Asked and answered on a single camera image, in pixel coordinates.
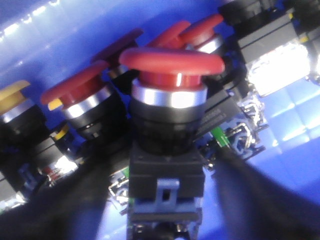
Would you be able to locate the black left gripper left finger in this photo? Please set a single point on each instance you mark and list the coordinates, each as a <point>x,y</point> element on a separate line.
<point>71,210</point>

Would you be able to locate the red mushroom push button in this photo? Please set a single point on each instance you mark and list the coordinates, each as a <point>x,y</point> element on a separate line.
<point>166,177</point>

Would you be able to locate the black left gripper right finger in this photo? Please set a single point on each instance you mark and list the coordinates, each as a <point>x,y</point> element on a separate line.
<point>254,207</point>

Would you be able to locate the yellow push button left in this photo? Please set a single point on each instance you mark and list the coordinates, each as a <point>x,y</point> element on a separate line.
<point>22,122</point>

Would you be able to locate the blue bin holding buttons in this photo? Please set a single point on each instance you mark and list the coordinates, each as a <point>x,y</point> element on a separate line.
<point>256,40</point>

